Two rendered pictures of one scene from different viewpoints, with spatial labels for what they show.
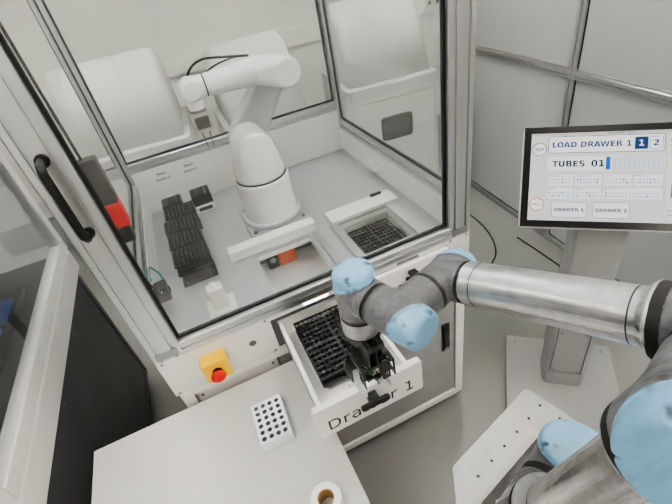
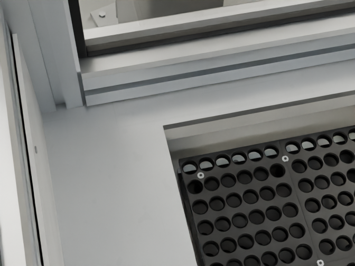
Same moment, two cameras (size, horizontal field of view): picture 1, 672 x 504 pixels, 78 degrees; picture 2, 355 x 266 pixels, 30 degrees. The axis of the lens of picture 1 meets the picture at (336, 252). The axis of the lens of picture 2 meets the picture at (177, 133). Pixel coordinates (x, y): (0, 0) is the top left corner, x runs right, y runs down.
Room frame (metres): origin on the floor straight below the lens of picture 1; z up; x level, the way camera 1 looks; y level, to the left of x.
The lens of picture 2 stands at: (1.34, -0.27, 1.40)
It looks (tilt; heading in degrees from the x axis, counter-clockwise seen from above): 62 degrees down; 181
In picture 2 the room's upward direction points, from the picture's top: 4 degrees clockwise
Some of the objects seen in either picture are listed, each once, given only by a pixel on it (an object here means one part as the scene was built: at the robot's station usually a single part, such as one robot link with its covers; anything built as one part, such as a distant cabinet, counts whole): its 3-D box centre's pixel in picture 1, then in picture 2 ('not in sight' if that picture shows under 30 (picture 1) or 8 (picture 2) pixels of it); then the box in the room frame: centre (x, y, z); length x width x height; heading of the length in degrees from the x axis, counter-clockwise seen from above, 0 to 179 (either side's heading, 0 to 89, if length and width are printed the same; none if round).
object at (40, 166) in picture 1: (65, 203); not in sight; (0.76, 0.49, 1.45); 0.05 x 0.03 x 0.19; 17
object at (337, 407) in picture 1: (369, 397); not in sight; (0.59, -0.01, 0.87); 0.29 x 0.02 x 0.11; 107
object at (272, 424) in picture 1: (272, 422); not in sight; (0.64, 0.26, 0.78); 0.12 x 0.08 x 0.04; 15
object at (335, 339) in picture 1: (337, 343); not in sight; (0.78, 0.05, 0.87); 0.22 x 0.18 x 0.06; 17
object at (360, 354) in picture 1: (367, 350); not in sight; (0.55, -0.02, 1.10); 0.09 x 0.08 x 0.12; 18
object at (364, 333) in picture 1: (362, 320); not in sight; (0.55, -0.02, 1.19); 0.08 x 0.08 x 0.05
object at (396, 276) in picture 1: (410, 276); not in sight; (0.99, -0.22, 0.87); 0.29 x 0.02 x 0.11; 107
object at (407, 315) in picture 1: (405, 311); not in sight; (0.48, -0.09, 1.26); 0.11 x 0.11 x 0.08; 35
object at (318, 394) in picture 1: (336, 342); not in sight; (0.79, 0.05, 0.86); 0.40 x 0.26 x 0.06; 17
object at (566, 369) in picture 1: (580, 308); not in sight; (1.02, -0.86, 0.51); 0.50 x 0.45 x 1.02; 156
